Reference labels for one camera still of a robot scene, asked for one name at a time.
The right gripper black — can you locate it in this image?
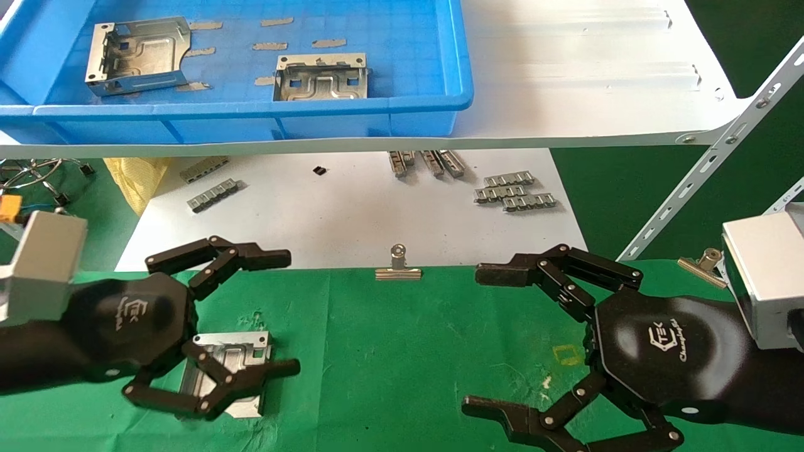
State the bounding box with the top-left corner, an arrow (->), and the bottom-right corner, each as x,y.
461,244 -> 758,452

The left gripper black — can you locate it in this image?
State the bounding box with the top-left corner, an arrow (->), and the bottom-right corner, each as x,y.
63,236 -> 302,421

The stamped sheet metal bracket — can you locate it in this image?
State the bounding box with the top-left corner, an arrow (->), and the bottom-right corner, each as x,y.
85,16 -> 192,97
178,331 -> 274,419
273,53 -> 369,102

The green cloth mat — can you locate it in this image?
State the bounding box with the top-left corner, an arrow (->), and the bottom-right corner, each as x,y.
0,259 -> 804,452

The silver binder clip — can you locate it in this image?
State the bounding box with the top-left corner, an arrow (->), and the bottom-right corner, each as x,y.
375,244 -> 423,281

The white paper sheet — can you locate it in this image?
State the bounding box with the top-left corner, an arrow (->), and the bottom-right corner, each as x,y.
115,149 -> 588,272

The yellow plastic bag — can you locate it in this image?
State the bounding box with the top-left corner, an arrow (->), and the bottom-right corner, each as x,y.
104,157 -> 170,216

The brass binder clip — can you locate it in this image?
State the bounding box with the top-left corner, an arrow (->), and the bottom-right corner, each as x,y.
677,248 -> 728,289

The white slotted shelf strut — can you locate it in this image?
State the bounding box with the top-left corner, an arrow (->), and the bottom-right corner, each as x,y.
763,178 -> 804,217
617,36 -> 804,262

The blue plastic bin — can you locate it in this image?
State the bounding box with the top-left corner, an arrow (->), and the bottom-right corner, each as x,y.
0,0 -> 474,145

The left wrist grey camera box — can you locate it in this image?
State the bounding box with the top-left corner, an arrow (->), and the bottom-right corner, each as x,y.
0,210 -> 89,324

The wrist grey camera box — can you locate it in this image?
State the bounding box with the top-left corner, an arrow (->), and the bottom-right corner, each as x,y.
720,202 -> 804,351
0,210 -> 89,324

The right wrist grey camera box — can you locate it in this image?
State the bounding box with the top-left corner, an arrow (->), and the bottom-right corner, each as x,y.
720,202 -> 804,351

